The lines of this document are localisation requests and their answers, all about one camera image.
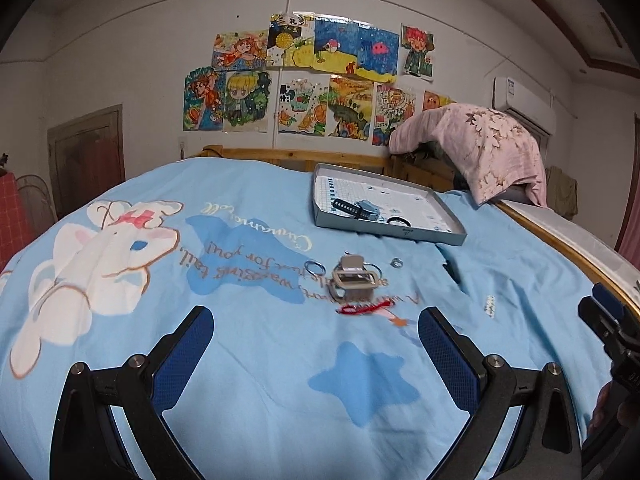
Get group of colourful wall drawings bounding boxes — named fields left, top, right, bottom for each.
left=182, top=12, right=453, bottom=147

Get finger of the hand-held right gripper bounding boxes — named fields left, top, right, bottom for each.
left=593, top=282, right=640, bottom=323
left=578, top=297, right=626, bottom=356

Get ceiling air vent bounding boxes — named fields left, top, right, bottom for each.
left=599, top=9, right=637, bottom=50

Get grey shallow cardboard tray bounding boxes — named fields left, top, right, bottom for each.
left=311, top=162, right=468, bottom=247

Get light blue cartoon printed blanket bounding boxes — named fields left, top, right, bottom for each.
left=0, top=155, right=616, bottom=480

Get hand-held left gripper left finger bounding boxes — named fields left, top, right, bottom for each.
left=50, top=305, right=216, bottom=480

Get pink curtain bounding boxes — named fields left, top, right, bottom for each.
left=615, top=115, right=640, bottom=261

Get olive green hanging clothes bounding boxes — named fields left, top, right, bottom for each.
left=545, top=165, right=578, bottom=221

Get white cable conduit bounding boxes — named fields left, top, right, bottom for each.
left=50, top=0, right=571, bottom=111

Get beige hair claw clip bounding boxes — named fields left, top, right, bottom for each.
left=327, top=255, right=378, bottom=305

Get wooden bed frame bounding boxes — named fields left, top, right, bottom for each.
left=202, top=145, right=640, bottom=311

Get brown wooden door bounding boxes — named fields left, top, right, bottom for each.
left=47, top=105, right=126, bottom=221

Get red string bracelet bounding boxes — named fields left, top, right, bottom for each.
left=336, top=301, right=396, bottom=317

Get white wall air conditioner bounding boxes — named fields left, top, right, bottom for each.
left=491, top=76, right=557, bottom=136

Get pink floral cloth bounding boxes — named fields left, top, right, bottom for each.
left=389, top=103, right=548, bottom=207

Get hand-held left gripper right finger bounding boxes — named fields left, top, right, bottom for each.
left=418, top=306, right=584, bottom=480

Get person's right hand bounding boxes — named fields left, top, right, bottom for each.
left=589, top=381, right=633, bottom=436

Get pale grey mattress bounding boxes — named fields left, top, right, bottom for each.
left=505, top=200, right=640, bottom=286

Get red checked cloth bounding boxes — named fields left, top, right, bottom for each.
left=0, top=170, right=36, bottom=261

